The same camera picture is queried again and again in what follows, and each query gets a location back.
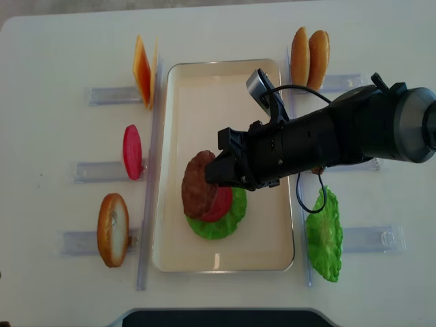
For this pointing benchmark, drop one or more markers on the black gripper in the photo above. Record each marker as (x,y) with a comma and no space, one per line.
(273,153)

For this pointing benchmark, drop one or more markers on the brown meat patty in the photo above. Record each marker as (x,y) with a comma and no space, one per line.
(198,195)
(318,170)

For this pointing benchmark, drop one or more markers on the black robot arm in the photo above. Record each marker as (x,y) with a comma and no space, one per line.
(394,123)

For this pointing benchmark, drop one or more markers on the red tomato slice on tray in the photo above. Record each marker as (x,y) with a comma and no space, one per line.
(221,205)

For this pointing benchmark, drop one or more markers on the green lettuce leaf on tray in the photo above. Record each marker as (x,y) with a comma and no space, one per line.
(227,224)

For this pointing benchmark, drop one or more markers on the standing red tomato slice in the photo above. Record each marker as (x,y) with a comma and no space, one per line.
(132,152)

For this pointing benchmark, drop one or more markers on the pale yellow cheese slice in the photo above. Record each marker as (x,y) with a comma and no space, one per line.
(153,76)

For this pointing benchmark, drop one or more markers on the standing green lettuce leaf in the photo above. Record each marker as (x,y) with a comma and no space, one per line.
(325,236)

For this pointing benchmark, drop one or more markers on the orange cheese slice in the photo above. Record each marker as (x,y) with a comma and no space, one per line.
(142,71)

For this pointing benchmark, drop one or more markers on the clear holder under cheese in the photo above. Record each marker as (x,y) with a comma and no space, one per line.
(103,96)

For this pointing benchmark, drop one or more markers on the clear holder under bread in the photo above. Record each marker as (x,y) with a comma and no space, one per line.
(84,243)

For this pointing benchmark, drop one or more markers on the standing bread slice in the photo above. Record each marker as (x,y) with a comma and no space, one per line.
(113,230)

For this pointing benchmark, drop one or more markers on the clear holder under tomato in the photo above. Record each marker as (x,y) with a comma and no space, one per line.
(97,172)

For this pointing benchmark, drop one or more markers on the clear holder under patties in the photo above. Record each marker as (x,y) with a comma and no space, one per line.
(373,164)

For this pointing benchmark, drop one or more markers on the clear holder under lettuce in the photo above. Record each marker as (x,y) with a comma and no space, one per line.
(378,239)

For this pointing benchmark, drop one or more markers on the cream rectangular tray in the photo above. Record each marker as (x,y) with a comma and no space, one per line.
(201,100)

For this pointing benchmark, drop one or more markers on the golden bun half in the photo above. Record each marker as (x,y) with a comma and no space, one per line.
(319,46)
(300,58)

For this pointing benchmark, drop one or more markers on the clear holder under buns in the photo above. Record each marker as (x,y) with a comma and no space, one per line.
(335,83)

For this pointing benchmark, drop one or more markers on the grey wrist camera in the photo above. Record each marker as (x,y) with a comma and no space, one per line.
(257,84)

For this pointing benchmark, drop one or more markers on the right long clear rail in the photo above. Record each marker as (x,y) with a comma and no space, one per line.
(300,192)

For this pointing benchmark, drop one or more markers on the long clear rail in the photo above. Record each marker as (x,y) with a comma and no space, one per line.
(300,192)
(152,177)

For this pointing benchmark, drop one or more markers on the left long clear rail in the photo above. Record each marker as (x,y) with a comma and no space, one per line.
(152,177)

